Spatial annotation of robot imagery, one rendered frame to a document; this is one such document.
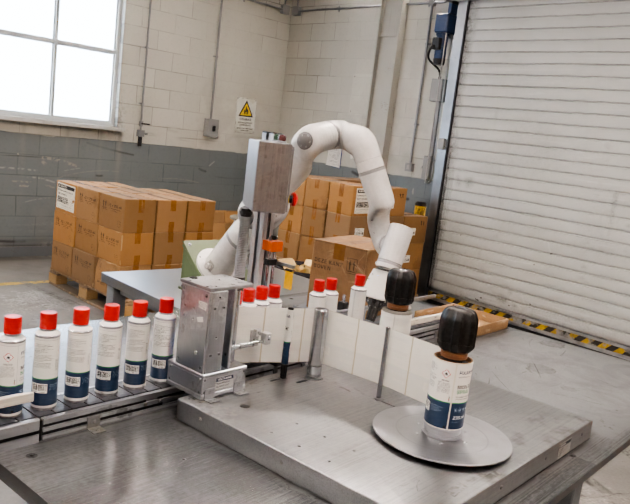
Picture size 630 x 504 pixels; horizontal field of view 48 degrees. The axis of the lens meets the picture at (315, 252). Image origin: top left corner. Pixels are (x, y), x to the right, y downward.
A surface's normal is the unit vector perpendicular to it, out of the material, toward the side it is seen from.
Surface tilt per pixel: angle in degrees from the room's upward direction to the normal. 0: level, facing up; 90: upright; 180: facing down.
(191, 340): 90
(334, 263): 90
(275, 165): 90
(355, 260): 90
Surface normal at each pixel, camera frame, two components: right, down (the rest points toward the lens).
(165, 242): 0.70, 0.17
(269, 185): 0.24, 0.18
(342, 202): -0.69, 0.04
